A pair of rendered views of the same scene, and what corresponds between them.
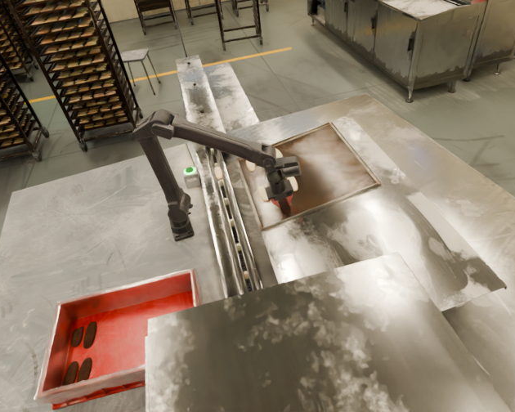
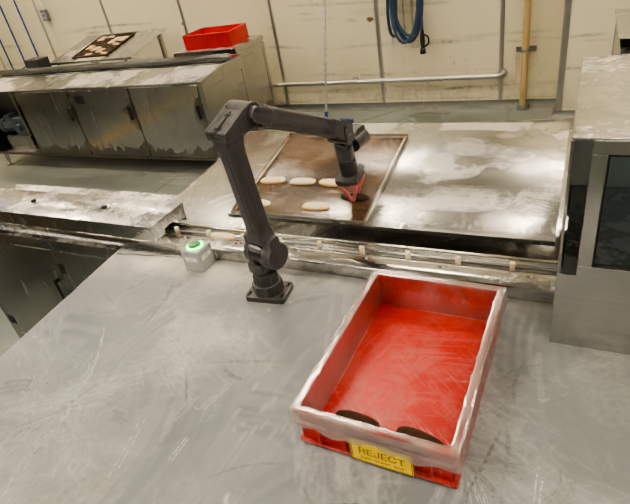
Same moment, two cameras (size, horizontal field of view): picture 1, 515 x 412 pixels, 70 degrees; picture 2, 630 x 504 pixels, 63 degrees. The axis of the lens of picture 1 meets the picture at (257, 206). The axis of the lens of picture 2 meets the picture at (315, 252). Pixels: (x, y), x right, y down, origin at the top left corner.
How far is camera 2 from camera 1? 1.24 m
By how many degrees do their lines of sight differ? 42
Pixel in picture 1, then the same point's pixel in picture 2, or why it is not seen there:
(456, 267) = (534, 134)
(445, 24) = (221, 82)
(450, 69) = not seen: hidden behind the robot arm
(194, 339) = (617, 119)
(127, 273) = (283, 361)
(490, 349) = not seen: hidden behind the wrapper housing
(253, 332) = (627, 100)
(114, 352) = (411, 400)
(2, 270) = not seen: outside the picture
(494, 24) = (250, 77)
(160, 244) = (270, 317)
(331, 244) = (440, 185)
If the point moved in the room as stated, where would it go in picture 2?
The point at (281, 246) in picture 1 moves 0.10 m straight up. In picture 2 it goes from (404, 216) to (401, 186)
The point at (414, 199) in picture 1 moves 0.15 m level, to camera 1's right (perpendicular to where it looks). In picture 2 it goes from (446, 128) to (460, 114)
